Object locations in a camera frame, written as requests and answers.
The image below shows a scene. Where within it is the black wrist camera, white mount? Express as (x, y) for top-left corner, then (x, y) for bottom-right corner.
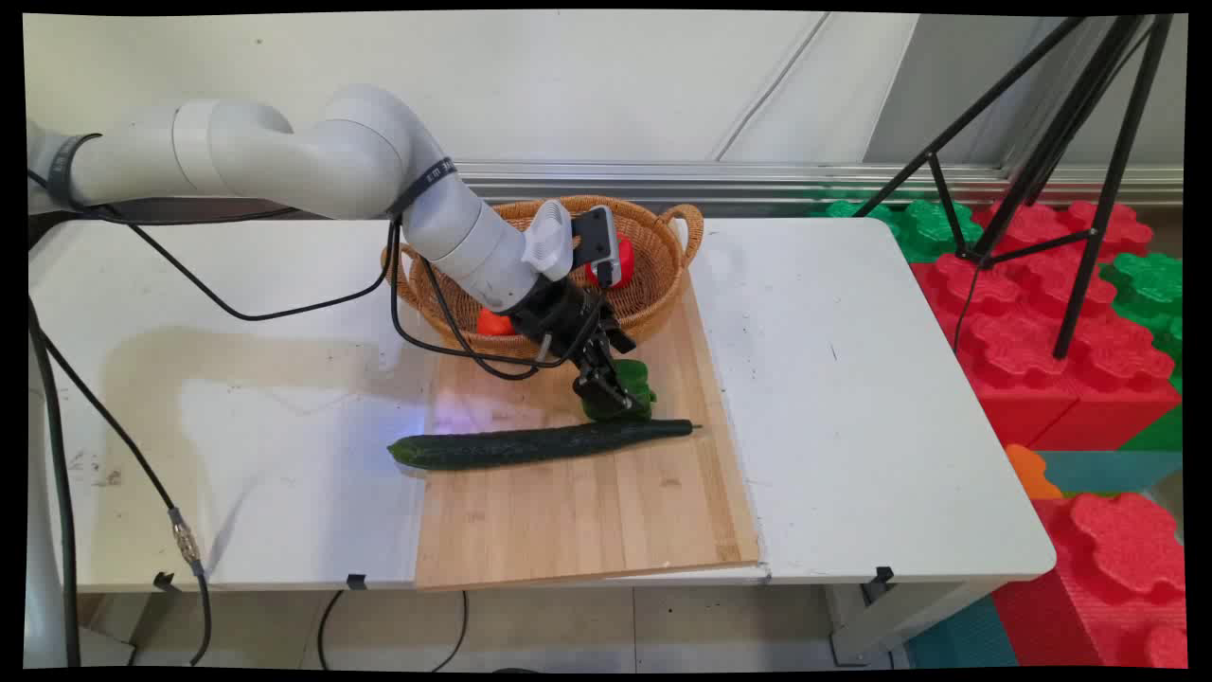
(523, 200), (622, 290)

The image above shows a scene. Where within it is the thick black cable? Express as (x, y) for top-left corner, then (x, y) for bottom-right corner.
(27, 301), (82, 668)

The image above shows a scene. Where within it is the black camera tripod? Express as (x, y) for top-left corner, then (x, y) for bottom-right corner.
(852, 14), (1175, 360)

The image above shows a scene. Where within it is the black cable with metal connector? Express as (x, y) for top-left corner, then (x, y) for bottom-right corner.
(38, 327), (212, 667)

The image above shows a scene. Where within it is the dark green cucumber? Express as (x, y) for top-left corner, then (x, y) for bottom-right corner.
(387, 419), (704, 472)

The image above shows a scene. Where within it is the red toy tomato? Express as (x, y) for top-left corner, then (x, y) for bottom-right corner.
(585, 235), (635, 289)

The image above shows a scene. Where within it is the bamboo cutting board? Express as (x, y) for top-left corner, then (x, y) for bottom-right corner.
(414, 277), (761, 592)

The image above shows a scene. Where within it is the woven wicker basket with handles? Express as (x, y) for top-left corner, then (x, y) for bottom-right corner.
(382, 195), (705, 361)

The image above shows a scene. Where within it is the white table leg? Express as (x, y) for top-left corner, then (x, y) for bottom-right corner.
(822, 578), (1000, 666)

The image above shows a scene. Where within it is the aluminium wall rail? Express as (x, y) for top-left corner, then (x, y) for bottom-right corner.
(453, 159), (1185, 207)

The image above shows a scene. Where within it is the green foam block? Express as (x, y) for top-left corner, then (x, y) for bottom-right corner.
(822, 198), (986, 265)
(1098, 251), (1185, 391)

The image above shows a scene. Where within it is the orange foam piece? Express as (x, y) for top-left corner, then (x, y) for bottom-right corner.
(1005, 443), (1064, 501)

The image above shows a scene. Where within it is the black cable under table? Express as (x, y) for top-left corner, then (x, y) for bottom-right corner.
(316, 589), (471, 672)

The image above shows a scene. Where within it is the large red foam block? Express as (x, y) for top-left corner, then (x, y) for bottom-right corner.
(911, 200), (1185, 452)

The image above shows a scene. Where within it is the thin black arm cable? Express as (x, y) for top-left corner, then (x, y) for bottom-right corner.
(28, 169), (607, 382)

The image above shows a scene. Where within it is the green toy bell pepper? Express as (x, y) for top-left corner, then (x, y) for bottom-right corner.
(580, 358), (657, 422)

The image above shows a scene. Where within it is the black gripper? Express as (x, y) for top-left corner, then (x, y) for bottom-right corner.
(502, 277), (639, 416)

